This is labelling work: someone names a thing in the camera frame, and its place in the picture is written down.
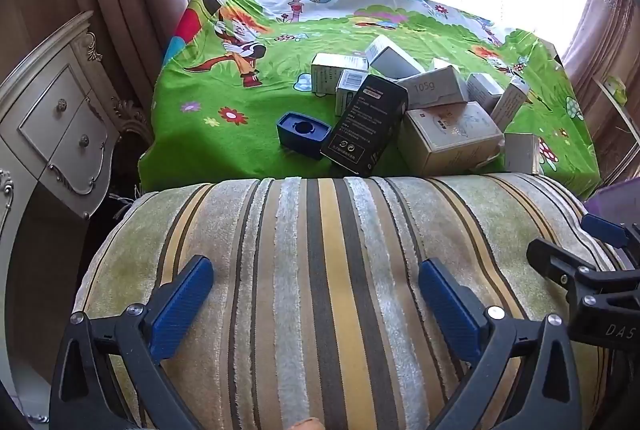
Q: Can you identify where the large white box with drawing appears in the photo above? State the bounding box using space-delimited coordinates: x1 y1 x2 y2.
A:
397 101 506 177

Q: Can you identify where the black box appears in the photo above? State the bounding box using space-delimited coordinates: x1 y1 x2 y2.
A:
320 74 408 177

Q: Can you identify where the purple cardboard box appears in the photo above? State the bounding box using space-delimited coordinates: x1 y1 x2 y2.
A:
582 180 640 231

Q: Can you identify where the printed green cartoon cloth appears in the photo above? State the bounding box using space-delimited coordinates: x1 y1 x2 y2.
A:
137 0 601 198

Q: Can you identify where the mauve curtain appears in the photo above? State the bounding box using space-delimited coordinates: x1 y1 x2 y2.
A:
560 0 640 145

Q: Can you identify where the striped plush cushion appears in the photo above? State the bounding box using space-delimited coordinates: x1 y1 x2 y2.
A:
72 175 621 430

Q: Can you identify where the white box with barcode label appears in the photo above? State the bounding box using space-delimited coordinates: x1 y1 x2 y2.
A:
335 68 371 117

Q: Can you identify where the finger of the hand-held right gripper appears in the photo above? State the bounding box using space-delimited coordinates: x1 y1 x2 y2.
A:
580 212 640 269
526 237 603 299

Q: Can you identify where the small blue box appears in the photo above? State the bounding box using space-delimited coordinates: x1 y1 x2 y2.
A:
276 111 333 161

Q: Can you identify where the white box with grey print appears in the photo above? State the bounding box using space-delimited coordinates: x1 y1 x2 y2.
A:
311 52 370 96

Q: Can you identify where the white ornate dresser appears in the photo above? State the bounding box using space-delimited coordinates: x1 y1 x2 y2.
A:
0 10 153 261

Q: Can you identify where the medium white box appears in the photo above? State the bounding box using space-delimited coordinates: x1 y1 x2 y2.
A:
397 64 468 111

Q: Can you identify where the silver grey box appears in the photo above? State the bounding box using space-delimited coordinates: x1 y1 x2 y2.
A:
504 133 543 175

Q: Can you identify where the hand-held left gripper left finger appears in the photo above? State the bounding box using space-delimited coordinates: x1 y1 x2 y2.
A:
47 255 216 430

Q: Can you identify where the small white square box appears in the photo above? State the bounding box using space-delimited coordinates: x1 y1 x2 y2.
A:
466 72 505 113

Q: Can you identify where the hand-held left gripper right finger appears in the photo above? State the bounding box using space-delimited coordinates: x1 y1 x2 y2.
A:
419 259 586 430

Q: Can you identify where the green tissue pack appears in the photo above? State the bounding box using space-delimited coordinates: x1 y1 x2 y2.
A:
605 76 628 105

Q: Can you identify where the long white box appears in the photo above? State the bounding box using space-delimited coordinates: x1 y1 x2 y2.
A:
490 76 532 133

